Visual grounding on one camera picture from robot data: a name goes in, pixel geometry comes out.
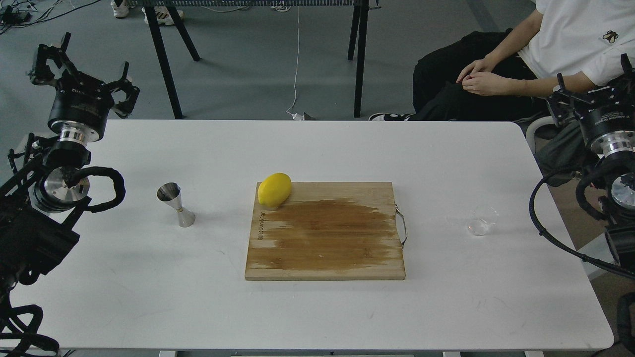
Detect seated person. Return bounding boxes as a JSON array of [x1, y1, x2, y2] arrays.
[[369, 0, 635, 122]]

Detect small clear glass cup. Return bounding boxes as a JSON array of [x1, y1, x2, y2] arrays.
[[466, 205, 499, 237]]

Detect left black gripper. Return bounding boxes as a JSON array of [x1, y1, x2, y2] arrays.
[[27, 32, 140, 142]]

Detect black metal table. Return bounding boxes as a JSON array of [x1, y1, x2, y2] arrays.
[[112, 0, 381, 119]]

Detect black floor cables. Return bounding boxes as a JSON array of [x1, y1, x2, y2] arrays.
[[0, 0, 102, 35]]

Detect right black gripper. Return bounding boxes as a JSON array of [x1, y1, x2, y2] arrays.
[[547, 54, 635, 154]]

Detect wooden cutting board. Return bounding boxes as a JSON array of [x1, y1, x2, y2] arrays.
[[244, 181, 406, 282]]

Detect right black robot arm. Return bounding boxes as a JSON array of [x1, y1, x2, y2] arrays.
[[529, 54, 635, 279]]

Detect white hanging cable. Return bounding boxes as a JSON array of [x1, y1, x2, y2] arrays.
[[285, 6, 316, 121]]

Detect yellow lemon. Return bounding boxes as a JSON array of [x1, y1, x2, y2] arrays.
[[257, 173, 292, 209]]

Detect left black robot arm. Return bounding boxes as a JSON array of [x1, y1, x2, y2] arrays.
[[0, 33, 140, 357]]

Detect white office chair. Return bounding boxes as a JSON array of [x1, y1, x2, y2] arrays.
[[525, 116, 560, 154]]

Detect steel double jigger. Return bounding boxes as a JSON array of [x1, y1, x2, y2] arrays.
[[156, 182, 196, 228]]

